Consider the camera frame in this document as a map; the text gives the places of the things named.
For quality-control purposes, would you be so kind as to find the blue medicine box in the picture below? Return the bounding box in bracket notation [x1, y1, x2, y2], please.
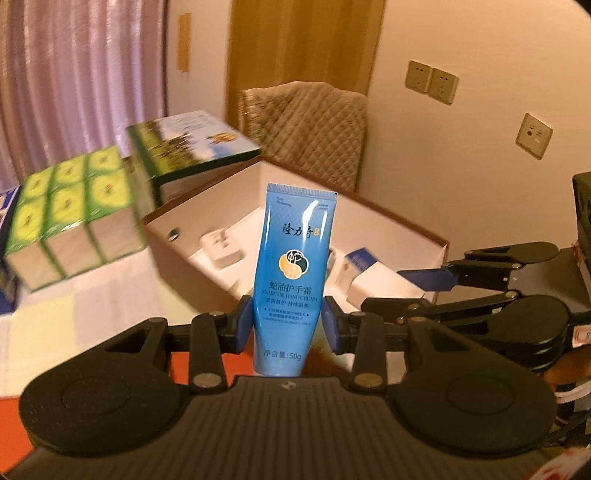
[335, 248, 425, 308]

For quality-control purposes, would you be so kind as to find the white socket adapter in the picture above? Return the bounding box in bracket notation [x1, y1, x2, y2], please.
[200, 229, 245, 269]

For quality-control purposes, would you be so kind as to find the blue hand cream tube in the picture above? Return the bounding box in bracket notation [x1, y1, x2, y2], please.
[253, 183, 337, 377]

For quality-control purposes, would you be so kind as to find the brown cardboard storage box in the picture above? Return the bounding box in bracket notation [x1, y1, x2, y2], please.
[143, 157, 448, 313]

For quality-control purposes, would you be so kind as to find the green tissue pack right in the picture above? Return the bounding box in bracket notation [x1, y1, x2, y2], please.
[85, 145, 145, 263]

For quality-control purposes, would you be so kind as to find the green tissue pack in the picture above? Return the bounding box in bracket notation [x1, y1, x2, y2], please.
[5, 166, 63, 292]
[43, 155, 102, 278]
[85, 145, 145, 263]

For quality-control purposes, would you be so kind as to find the checked pastel cloth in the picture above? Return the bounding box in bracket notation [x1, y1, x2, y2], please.
[1, 249, 198, 398]

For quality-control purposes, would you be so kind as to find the green tissue pack middle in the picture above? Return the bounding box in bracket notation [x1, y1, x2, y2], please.
[43, 155, 102, 278]

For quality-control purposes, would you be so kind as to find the green tissue pack left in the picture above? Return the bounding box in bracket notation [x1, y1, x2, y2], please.
[5, 166, 63, 292]

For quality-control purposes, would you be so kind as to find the green landscape print box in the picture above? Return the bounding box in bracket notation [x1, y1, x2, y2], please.
[126, 110, 260, 216]

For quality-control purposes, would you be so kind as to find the quilted beige chair cover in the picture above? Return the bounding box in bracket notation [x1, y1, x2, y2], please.
[238, 81, 368, 192]

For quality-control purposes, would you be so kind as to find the red Motul mat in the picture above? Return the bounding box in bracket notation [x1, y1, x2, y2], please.
[0, 350, 352, 471]

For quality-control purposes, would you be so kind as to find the blue milk carton box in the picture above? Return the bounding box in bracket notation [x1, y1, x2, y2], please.
[0, 186, 20, 315]

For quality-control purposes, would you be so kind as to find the single wall outlet plate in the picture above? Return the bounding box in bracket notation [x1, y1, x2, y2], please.
[516, 113, 553, 160]

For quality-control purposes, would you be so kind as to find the double wall socket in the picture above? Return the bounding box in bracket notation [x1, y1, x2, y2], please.
[405, 60, 460, 105]

